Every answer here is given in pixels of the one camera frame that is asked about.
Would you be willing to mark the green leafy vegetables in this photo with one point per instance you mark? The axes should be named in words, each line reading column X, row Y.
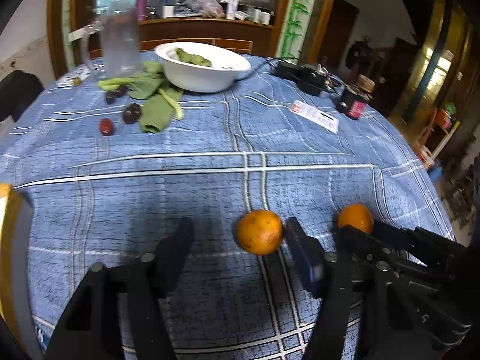
column 149, row 88

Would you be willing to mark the white tray with yellow rim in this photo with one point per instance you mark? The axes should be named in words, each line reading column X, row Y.
column 16, row 222

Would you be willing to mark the dark date by vegetables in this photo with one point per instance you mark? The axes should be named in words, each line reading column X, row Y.
column 132, row 113

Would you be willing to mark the dark red jar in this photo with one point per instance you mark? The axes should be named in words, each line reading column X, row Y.
column 355, row 97

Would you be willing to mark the red date by vegetables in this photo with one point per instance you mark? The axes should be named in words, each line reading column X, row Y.
column 106, row 127

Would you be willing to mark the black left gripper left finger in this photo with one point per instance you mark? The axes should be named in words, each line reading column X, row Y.
column 89, row 327

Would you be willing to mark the black leather sofa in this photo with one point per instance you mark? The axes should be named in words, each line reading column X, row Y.
column 18, row 90

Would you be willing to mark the dark date near pitcher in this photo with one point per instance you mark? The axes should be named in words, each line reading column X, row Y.
column 112, row 95

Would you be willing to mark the orange tangerine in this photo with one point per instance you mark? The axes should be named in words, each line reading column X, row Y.
column 358, row 216
column 260, row 232

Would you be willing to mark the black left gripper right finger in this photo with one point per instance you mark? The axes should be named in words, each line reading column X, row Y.
column 318, row 269

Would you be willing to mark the white ceramic bowl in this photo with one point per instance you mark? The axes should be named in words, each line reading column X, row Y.
column 200, row 67

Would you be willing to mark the purple thermos bottle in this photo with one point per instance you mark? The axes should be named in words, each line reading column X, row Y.
column 141, row 9

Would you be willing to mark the round white plate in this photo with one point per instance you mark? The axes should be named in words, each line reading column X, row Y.
column 74, row 78

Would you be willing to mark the clear glass pitcher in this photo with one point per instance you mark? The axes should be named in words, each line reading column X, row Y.
column 118, row 31

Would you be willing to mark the wooden sideboard cabinet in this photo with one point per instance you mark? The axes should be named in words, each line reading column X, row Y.
column 243, row 37

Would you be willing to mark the blue plaid tablecloth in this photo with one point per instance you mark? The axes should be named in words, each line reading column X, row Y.
column 110, row 199

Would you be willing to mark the white paper card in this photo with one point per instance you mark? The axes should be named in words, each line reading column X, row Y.
column 314, row 115

